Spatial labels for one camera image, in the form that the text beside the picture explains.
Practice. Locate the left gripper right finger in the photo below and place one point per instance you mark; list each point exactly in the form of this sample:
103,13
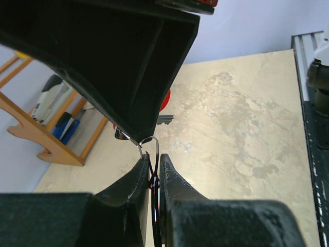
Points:
187,218

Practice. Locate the silver key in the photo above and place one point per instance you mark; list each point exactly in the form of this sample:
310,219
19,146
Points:
164,119

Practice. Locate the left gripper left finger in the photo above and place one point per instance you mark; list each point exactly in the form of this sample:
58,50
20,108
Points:
116,216

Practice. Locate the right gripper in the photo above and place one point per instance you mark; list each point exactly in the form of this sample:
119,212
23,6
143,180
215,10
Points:
195,6

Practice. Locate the blue hole punch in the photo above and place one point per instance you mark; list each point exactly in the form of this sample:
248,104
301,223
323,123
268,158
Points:
65,128

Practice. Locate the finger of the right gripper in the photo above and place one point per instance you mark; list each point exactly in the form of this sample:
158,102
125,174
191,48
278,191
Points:
123,56

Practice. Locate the large silver keyring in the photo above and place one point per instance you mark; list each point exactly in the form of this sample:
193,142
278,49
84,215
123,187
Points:
154,186

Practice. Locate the aluminium table edge rail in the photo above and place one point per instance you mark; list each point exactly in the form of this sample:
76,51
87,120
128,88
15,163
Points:
304,46

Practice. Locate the grey black stapler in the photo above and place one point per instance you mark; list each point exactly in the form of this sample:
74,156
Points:
54,93

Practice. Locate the yellow sticky note pad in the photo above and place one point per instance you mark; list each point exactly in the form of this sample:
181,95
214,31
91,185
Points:
20,54

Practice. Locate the wooden shelf rack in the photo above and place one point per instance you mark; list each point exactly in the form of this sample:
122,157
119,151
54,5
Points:
55,151

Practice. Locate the black base frame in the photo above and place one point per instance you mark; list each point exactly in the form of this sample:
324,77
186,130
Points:
316,132

